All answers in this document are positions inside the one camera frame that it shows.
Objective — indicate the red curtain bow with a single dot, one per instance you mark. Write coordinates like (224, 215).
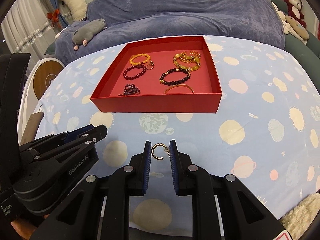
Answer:
(53, 16)

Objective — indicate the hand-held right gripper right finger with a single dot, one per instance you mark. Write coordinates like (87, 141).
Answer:
(173, 170)

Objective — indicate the white sheer curtain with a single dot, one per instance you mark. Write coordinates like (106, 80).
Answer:
(25, 35)

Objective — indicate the cream fluffy rug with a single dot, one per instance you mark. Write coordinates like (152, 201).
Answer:
(302, 215)

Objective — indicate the white round wood-faced device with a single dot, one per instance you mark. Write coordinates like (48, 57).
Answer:
(45, 77)

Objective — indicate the brown flat board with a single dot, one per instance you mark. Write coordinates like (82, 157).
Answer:
(31, 127)

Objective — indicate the blue-grey fleece blanket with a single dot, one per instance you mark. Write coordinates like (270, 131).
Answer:
(187, 10)

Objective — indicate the green round bed frame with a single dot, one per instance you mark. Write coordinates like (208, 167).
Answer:
(300, 50)

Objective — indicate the beige plush toy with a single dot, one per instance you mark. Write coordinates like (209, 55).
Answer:
(297, 28)

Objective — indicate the thin gold bangle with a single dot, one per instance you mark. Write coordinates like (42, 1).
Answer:
(177, 86)

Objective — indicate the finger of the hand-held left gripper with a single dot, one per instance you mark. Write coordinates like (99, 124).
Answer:
(98, 131)
(72, 133)

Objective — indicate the person's left hand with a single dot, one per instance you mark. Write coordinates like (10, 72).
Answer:
(25, 226)

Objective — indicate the light blue planet-print sheet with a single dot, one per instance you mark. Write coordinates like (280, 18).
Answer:
(250, 92)

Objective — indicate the red cardboard box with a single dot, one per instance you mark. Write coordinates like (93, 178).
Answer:
(155, 102)

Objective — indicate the gold hoop earring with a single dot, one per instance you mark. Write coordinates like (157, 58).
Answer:
(153, 152)

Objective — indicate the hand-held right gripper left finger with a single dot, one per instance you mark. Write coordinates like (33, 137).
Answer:
(147, 170)

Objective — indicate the red plush bear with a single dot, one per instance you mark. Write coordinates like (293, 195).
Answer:
(293, 7)

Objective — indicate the grey plush mouse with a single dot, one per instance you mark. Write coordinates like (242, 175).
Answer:
(87, 31)

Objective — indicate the cream cow plush pillow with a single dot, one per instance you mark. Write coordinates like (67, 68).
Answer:
(75, 5)

